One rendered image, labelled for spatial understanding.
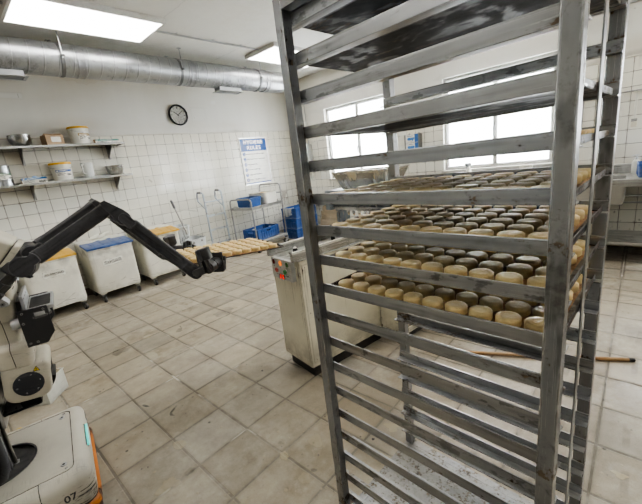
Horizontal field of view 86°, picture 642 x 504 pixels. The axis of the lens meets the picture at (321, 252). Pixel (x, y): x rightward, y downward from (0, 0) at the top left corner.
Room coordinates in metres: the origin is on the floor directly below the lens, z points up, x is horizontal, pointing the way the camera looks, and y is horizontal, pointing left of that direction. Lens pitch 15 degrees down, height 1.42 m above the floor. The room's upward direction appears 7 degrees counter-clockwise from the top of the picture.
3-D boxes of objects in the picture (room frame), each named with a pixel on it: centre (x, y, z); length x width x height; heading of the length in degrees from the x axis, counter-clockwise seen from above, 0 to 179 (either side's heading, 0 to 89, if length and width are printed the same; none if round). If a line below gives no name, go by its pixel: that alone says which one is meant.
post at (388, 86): (1.30, -0.30, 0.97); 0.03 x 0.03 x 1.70; 44
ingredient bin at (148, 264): (5.00, 2.39, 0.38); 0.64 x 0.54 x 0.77; 44
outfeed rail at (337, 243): (2.65, -0.61, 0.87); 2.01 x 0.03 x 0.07; 127
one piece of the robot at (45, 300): (1.46, 1.30, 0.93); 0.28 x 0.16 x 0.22; 36
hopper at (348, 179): (2.70, -0.44, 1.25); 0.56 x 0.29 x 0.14; 37
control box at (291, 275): (2.18, 0.26, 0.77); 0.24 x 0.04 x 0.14; 37
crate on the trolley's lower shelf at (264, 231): (6.27, 1.04, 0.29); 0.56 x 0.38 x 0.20; 145
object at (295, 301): (2.40, -0.03, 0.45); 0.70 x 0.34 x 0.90; 127
